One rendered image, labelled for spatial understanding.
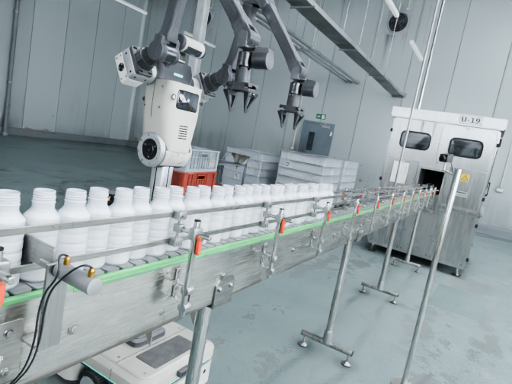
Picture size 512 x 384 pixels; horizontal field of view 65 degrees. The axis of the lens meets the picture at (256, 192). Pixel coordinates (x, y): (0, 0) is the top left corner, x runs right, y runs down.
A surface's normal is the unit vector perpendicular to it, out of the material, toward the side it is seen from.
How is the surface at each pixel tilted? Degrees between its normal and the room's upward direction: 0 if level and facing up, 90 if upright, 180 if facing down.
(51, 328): 90
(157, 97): 90
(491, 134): 90
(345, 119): 90
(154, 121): 101
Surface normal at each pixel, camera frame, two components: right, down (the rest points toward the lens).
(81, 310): 0.85, 0.22
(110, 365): -0.10, -0.82
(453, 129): -0.50, 0.03
